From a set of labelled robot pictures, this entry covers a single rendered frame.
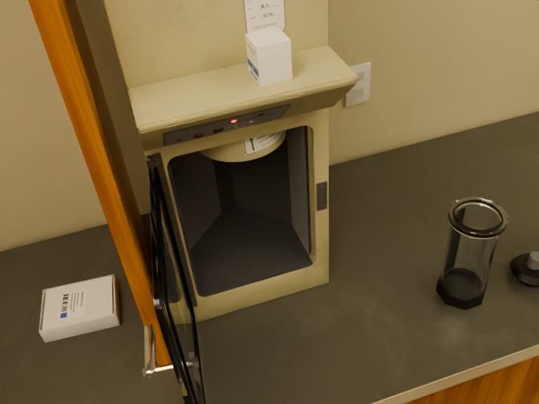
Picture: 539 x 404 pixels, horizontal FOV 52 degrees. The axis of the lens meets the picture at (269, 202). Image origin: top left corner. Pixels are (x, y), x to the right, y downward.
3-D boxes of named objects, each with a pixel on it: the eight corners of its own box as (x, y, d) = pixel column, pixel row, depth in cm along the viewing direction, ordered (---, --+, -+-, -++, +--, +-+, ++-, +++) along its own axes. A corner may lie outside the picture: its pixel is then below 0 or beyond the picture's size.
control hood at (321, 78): (139, 143, 89) (124, 87, 82) (330, 98, 95) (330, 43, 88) (151, 186, 80) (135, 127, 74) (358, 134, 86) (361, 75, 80)
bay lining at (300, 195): (176, 222, 133) (143, 90, 110) (278, 195, 138) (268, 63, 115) (198, 297, 115) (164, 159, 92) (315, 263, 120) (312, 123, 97)
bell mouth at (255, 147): (184, 121, 110) (179, 97, 107) (269, 102, 114) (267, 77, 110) (204, 171, 97) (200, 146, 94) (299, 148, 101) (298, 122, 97)
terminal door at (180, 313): (193, 314, 115) (153, 158, 89) (208, 459, 92) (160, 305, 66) (189, 315, 115) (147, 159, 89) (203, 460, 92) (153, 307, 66)
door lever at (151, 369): (178, 325, 89) (175, 316, 87) (182, 377, 81) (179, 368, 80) (144, 333, 88) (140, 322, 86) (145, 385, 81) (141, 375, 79)
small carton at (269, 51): (249, 71, 83) (245, 33, 79) (280, 64, 84) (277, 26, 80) (259, 86, 79) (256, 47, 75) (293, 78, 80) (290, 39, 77)
